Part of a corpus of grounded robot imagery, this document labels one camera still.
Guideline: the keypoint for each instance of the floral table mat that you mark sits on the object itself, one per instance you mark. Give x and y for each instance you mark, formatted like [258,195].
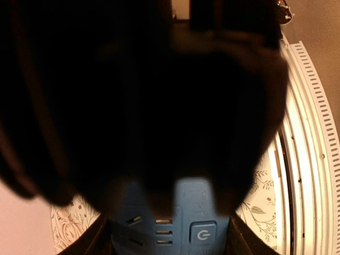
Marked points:
[258,211]

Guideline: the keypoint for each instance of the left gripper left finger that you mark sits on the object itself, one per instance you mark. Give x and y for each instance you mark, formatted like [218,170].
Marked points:
[96,240]

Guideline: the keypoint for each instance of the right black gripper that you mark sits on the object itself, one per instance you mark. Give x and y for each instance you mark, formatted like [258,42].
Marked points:
[95,94]

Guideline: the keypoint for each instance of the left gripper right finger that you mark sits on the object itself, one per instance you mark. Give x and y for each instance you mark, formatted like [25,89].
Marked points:
[241,240]

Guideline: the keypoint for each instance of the aluminium front rail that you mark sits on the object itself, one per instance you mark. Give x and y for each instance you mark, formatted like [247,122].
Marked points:
[304,160]

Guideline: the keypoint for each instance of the blue cube socket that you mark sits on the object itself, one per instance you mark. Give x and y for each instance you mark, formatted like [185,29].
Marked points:
[193,228]

